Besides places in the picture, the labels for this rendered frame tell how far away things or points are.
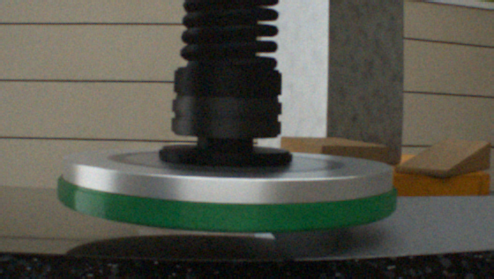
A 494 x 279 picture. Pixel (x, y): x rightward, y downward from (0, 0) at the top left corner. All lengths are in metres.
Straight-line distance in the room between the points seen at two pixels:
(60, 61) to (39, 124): 0.58
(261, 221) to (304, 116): 0.94
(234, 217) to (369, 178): 0.09
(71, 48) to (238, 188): 6.26
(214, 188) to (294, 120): 0.96
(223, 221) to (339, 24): 0.94
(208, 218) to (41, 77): 6.26
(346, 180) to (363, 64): 0.93
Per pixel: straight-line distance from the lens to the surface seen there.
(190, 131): 0.47
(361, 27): 1.34
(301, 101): 1.33
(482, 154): 1.33
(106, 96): 6.62
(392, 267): 0.45
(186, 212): 0.39
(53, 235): 0.48
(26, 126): 6.66
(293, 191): 0.40
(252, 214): 0.39
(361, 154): 1.07
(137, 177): 0.41
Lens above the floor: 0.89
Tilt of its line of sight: 3 degrees down
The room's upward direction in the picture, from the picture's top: 2 degrees clockwise
